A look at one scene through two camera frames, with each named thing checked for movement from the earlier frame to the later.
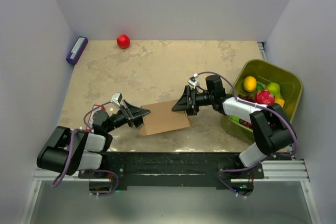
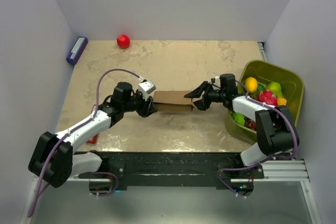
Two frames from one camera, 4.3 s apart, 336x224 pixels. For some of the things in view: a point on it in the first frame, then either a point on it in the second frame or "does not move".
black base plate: [172, 171] does not move
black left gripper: [131, 114] → [148, 108]
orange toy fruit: [250, 84] does not move
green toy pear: [274, 89] does not move
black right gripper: [186, 104] → [201, 105]
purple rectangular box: [77, 50] does not move
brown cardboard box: [162, 118] → [172, 100]
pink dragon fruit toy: [264, 97] does not move
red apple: [123, 41] does not move
